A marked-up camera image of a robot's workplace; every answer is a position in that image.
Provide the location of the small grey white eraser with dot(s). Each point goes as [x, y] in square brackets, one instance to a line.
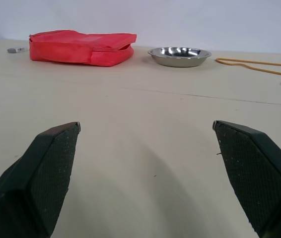
[18, 49]

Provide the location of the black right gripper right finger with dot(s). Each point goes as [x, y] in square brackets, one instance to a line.
[252, 178]

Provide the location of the round stainless steel dish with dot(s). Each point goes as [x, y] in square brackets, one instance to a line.
[179, 56]

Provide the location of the red fabric zipper pouch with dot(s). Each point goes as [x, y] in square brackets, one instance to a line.
[81, 48]

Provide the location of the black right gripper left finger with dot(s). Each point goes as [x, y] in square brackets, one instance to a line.
[38, 178]

